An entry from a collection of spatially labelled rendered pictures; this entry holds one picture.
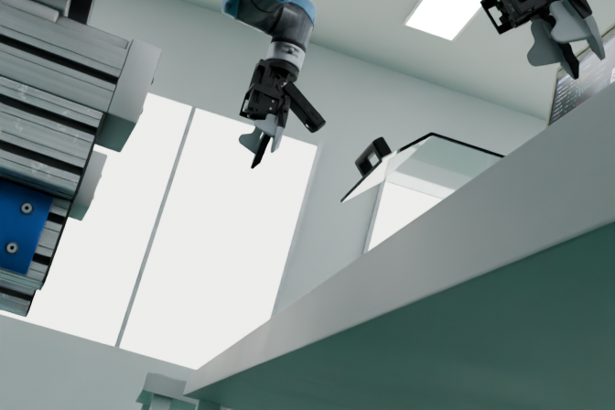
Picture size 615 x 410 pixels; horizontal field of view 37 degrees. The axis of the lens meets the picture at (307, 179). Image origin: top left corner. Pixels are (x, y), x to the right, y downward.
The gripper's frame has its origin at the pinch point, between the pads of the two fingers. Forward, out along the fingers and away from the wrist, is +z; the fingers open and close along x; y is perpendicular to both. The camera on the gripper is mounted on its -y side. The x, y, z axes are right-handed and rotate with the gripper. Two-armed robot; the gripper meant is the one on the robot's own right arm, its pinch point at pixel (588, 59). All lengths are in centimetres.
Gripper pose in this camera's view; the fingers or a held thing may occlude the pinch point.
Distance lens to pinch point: 123.2
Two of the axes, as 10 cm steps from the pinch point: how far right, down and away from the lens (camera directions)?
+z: 4.9, 8.6, -1.3
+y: -8.5, 4.4, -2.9
